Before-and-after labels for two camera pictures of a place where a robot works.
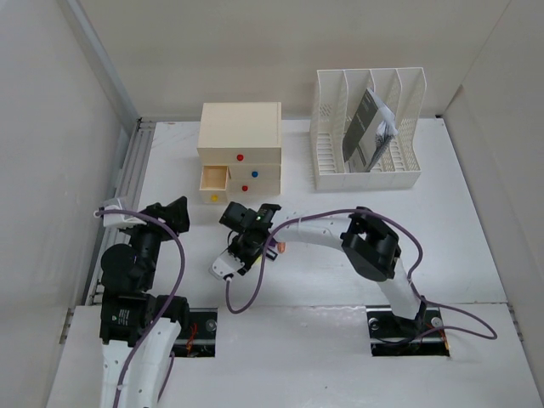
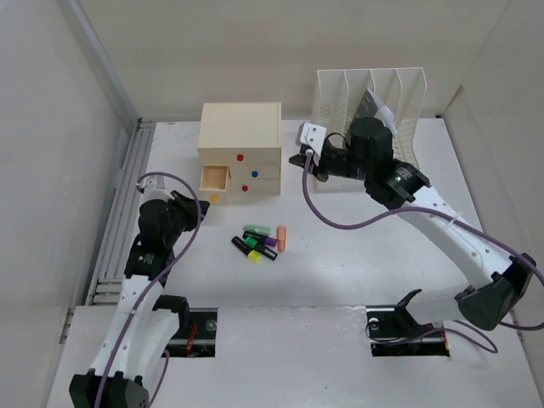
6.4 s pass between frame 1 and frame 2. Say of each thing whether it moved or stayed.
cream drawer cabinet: stayed
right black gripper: moved
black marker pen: stayed
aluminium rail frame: stayed
